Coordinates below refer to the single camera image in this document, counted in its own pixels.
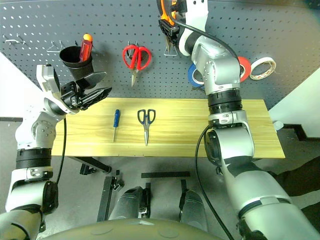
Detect wire loop pegboard hook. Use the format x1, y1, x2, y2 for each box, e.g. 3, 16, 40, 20
46, 40, 67, 53
163, 36, 179, 57

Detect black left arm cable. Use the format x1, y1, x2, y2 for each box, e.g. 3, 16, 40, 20
55, 116, 68, 185

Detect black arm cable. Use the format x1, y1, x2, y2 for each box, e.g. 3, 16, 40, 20
55, 116, 68, 185
173, 19, 241, 240

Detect dark grey pegboard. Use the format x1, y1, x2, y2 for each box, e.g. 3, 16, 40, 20
0, 0, 320, 111

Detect black metal frame post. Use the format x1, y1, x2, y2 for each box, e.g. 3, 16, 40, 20
96, 169, 125, 222

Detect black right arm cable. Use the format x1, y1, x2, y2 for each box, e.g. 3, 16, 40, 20
173, 19, 241, 240

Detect white pegboard hook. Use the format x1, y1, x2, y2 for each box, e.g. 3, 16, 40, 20
3, 34, 21, 46

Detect black cup holder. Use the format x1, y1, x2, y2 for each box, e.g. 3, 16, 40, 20
59, 45, 95, 81

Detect silver robot leg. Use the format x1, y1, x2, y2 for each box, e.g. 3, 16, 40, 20
108, 186, 151, 221
178, 188, 209, 232

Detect blue handled screwdriver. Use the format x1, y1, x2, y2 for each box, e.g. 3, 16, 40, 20
111, 109, 121, 144

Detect silver right robot leg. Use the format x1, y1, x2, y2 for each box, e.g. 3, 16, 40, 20
178, 188, 209, 232

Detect grey rounded robot torso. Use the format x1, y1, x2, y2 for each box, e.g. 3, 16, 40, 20
39, 217, 226, 240

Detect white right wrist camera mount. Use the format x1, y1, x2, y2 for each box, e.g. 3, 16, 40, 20
178, 0, 210, 57

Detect black table leg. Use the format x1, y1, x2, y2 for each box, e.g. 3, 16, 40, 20
74, 156, 112, 175

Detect red tape roll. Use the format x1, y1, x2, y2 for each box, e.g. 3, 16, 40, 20
236, 56, 252, 83

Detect silver left robot leg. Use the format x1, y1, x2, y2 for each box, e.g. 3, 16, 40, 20
108, 186, 151, 221

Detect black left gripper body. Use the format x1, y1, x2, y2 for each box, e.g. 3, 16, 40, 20
59, 81, 87, 111

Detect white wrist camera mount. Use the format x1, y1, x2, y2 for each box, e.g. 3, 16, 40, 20
36, 64, 75, 116
178, 0, 210, 57

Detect red screwdriver orange cap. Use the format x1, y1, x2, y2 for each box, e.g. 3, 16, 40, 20
79, 33, 94, 63

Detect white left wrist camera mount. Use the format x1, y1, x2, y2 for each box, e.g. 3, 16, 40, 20
36, 64, 75, 116

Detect white tape roll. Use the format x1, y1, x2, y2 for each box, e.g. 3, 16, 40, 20
249, 56, 277, 81

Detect red handled scissors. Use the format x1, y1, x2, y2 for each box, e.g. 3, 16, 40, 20
121, 43, 153, 88

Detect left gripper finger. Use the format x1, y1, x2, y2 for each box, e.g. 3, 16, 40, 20
75, 71, 108, 91
79, 86, 113, 111

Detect black blue handled scissors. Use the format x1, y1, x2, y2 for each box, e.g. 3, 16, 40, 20
136, 108, 157, 147

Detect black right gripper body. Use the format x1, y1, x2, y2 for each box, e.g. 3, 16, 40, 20
157, 19, 181, 38

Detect black flat floor bar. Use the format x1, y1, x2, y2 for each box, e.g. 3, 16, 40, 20
141, 171, 191, 179

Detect orange handled pliers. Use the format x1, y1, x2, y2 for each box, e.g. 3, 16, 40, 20
159, 0, 179, 55

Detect blue tape roll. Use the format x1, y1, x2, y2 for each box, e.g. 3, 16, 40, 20
187, 62, 206, 89

